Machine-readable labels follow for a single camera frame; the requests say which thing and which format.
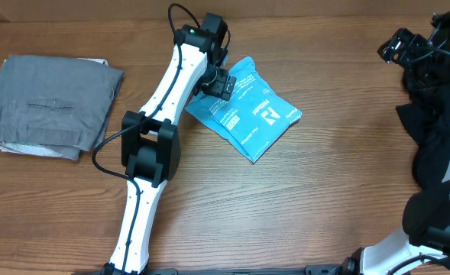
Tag light blue printed t-shirt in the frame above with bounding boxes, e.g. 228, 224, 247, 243
186, 57, 302, 163

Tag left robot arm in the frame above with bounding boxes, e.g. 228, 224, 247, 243
102, 13, 236, 274

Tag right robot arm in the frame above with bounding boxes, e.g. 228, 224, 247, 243
305, 11, 450, 275

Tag black polo shirt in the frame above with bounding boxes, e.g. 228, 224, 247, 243
396, 62, 450, 189

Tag folded grey trousers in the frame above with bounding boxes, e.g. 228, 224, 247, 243
0, 55, 124, 160

